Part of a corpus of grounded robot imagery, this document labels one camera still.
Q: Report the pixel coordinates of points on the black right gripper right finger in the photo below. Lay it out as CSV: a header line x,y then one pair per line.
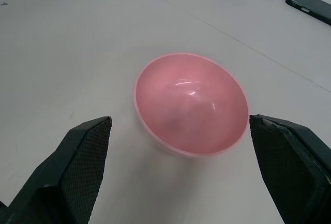
x,y
289,167

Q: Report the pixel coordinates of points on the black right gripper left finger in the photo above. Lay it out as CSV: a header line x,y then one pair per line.
x,y
72,167

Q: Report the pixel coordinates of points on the pink plastic bowl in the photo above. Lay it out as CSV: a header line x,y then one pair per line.
x,y
191,105

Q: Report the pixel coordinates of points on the black smartphone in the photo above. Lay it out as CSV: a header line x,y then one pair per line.
x,y
309,5

